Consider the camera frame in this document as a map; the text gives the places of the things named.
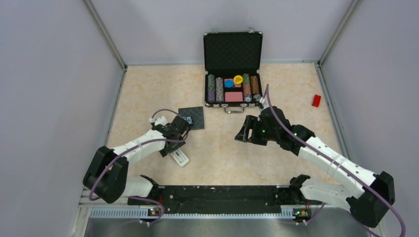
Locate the blue round chip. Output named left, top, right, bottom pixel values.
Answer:
left=224, top=79, right=234, bottom=88

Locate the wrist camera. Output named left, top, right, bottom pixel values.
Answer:
left=259, top=98, right=269, bottom=111
left=149, top=116, right=168, bottom=127

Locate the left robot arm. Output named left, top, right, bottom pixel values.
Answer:
left=83, top=116, right=191, bottom=204

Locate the black poker chip case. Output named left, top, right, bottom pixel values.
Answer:
left=203, top=29, right=263, bottom=113

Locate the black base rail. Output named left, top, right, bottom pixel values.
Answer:
left=127, top=185, right=312, bottom=216

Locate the yellow round chip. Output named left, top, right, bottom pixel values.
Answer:
left=233, top=75, right=244, bottom=84

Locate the black foam battery tray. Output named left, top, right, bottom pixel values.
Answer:
left=178, top=107, right=205, bottom=130

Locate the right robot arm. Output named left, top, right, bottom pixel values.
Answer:
left=235, top=106, right=395, bottom=228

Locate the red toy brick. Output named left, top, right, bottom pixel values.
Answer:
left=312, top=94, right=322, bottom=108

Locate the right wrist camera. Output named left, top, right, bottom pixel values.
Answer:
left=259, top=98, right=269, bottom=111

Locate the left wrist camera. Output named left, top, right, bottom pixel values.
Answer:
left=149, top=116, right=168, bottom=127

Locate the pink card deck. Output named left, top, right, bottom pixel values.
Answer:
left=224, top=91, right=244, bottom=102

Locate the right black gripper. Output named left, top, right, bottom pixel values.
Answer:
left=236, top=115, right=279, bottom=146

